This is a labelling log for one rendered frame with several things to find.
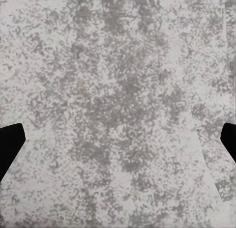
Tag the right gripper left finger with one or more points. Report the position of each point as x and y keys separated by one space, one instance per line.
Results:
x=12 y=138

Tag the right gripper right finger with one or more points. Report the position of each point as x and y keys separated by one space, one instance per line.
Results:
x=228 y=138

